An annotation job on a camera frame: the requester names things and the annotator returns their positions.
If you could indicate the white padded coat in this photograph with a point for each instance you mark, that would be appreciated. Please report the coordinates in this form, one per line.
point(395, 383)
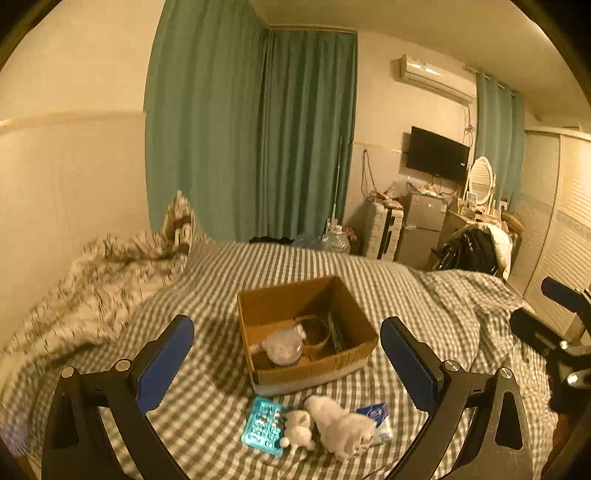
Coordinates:
point(501, 244)

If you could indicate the white oval vanity mirror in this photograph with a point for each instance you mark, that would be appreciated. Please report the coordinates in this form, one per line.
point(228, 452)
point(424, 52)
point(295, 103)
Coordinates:
point(481, 177)

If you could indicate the narrow green window curtain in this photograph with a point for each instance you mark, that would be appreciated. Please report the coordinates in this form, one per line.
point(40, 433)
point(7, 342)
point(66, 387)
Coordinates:
point(498, 138)

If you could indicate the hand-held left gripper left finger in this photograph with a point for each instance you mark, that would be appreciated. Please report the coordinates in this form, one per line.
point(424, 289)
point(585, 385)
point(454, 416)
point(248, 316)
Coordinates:
point(167, 362)

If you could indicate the brown cardboard box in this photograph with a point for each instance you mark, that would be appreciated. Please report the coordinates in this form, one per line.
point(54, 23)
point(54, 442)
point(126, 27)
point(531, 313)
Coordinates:
point(286, 295)

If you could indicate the wide green curtain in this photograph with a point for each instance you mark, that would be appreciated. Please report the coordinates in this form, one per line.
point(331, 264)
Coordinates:
point(203, 129)

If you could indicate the grey mini fridge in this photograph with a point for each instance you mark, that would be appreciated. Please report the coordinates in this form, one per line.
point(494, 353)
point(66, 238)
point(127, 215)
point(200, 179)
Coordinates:
point(420, 230)

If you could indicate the large clear water bottle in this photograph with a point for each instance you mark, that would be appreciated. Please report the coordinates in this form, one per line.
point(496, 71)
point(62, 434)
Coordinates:
point(335, 242)

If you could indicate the white pole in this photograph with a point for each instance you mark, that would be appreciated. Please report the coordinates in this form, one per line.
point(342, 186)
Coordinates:
point(337, 184)

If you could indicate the white louvred wardrobe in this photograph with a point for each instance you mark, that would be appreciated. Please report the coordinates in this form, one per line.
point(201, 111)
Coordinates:
point(558, 217)

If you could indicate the striped crumpled blanket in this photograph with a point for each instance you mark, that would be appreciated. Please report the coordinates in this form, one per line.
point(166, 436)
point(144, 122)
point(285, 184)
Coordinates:
point(106, 272)

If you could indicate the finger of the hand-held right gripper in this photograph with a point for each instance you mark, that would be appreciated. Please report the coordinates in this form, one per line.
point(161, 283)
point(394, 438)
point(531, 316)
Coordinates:
point(556, 287)
point(535, 325)

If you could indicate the dressing table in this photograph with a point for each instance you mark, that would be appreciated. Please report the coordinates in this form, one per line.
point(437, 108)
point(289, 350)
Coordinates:
point(457, 219)

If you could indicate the green corner curtain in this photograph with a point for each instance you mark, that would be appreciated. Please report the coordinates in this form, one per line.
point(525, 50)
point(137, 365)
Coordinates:
point(307, 138)

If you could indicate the teal blister pack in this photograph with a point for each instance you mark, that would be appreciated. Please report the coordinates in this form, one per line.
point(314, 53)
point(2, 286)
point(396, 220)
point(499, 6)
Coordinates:
point(261, 427)

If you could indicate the grey white plush toy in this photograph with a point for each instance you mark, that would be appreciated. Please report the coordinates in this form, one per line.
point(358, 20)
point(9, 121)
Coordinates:
point(339, 427)

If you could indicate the brown tape roll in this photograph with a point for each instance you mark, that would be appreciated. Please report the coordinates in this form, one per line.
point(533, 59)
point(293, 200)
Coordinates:
point(318, 344)

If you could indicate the small white plush toy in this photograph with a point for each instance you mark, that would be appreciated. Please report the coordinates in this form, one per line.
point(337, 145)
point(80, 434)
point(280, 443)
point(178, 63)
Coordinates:
point(298, 431)

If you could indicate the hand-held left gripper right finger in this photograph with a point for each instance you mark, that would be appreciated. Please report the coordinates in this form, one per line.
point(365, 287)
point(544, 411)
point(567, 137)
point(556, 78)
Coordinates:
point(407, 362)

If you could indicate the blue white tissue packet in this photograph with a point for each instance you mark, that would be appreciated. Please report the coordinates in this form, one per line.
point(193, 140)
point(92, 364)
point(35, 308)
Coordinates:
point(376, 413)

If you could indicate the clear plastic ball container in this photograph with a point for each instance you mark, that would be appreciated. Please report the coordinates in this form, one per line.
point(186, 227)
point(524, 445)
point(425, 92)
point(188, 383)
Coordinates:
point(282, 347)

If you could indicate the white ribbed suitcase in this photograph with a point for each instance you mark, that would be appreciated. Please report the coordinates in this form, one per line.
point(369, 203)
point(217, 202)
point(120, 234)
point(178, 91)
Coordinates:
point(381, 230)

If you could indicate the white air conditioner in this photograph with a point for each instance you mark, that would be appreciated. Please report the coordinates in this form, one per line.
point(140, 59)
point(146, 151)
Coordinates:
point(434, 76)

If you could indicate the clear plastic bag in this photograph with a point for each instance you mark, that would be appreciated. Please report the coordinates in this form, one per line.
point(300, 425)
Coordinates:
point(308, 241)

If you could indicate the black wall television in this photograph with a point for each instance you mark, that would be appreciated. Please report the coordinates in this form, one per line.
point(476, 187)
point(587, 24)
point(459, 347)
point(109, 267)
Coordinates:
point(436, 152)

